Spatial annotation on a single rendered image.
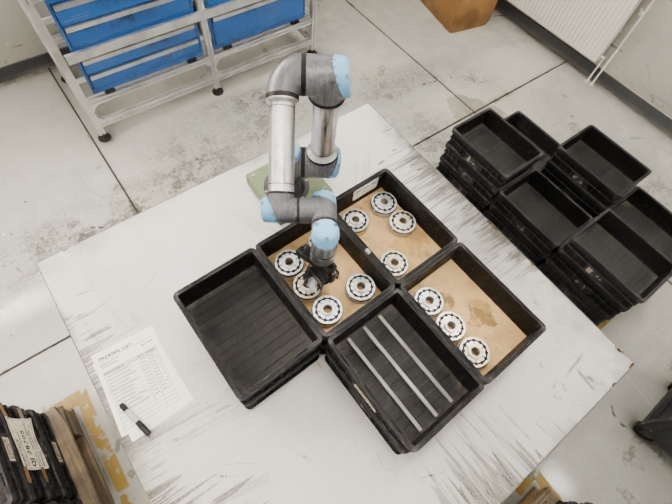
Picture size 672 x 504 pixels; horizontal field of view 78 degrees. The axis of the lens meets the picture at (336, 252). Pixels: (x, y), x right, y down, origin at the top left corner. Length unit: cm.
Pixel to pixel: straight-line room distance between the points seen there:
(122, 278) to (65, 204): 130
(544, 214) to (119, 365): 212
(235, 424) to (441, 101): 272
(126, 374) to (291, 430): 58
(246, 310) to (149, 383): 40
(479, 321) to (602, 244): 105
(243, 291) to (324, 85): 71
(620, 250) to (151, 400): 216
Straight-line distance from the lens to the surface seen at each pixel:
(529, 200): 253
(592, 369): 184
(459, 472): 155
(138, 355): 161
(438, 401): 142
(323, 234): 112
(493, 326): 155
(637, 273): 245
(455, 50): 397
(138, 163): 300
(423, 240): 161
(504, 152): 253
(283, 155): 121
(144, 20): 289
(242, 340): 141
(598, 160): 278
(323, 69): 126
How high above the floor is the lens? 217
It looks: 61 degrees down
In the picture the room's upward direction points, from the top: 9 degrees clockwise
